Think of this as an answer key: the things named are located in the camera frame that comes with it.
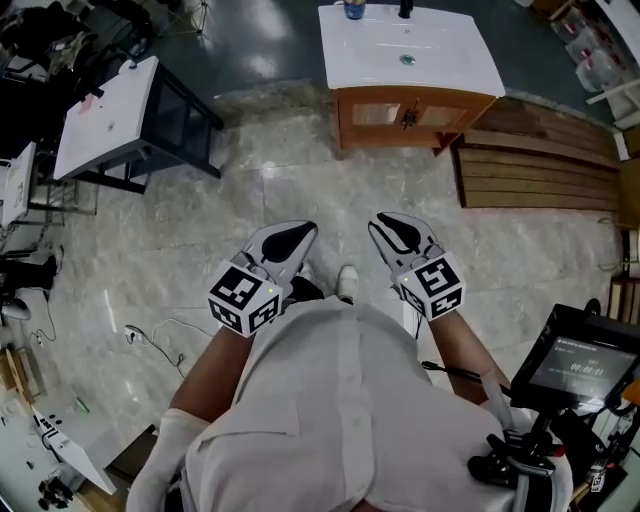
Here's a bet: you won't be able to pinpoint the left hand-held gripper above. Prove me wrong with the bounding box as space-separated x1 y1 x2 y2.
207 219 320 339

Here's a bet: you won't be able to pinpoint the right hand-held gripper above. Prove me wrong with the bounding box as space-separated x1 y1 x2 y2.
367 211 467 322

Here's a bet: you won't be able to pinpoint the person's left forearm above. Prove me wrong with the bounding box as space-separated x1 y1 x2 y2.
169 325 254 424

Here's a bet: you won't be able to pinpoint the person's right forearm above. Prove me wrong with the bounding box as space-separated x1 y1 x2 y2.
427 308 509 407

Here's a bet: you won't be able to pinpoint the person's black trousers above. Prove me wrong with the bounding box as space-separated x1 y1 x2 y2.
289 274 326 304

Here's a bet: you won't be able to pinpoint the wooden vanity cabinet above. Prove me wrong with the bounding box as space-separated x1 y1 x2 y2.
334 85 499 157

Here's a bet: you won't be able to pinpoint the wooden plank platform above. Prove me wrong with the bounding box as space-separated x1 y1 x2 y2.
452 97 621 211

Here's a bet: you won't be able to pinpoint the person's white shirt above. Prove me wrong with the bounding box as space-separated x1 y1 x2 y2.
127 294 574 512

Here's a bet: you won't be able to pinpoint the black vanity cabinet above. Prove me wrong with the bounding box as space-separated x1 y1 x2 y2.
97 62 225 195

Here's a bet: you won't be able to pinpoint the black monitor screen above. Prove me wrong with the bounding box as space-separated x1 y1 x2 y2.
509 303 640 414

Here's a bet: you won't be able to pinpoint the brown cardboard panel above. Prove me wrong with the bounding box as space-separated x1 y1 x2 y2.
619 159 640 226

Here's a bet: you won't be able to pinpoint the black floor equipment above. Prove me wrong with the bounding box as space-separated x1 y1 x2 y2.
0 253 60 321

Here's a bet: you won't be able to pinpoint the clear plastic water bottle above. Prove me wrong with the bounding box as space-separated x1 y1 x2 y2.
575 49 626 94
564 27 601 62
549 7 584 40

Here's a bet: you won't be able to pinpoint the beige garment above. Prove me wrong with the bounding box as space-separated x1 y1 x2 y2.
47 32 101 66

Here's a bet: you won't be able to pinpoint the white panel with black buttons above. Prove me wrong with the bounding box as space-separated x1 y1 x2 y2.
29 404 119 496

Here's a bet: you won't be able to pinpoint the white floor cable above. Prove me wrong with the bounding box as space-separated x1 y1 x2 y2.
143 318 187 381

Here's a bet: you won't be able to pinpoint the thick black cable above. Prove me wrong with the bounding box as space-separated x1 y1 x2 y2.
421 360 514 399

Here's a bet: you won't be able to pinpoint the gold wire leg table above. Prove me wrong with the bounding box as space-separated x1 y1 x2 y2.
164 0 211 36

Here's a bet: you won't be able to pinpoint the black clamp mount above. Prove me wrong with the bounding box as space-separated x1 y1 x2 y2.
467 424 566 494

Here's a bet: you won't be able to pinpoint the white metal frame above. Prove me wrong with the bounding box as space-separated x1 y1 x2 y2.
585 78 640 129

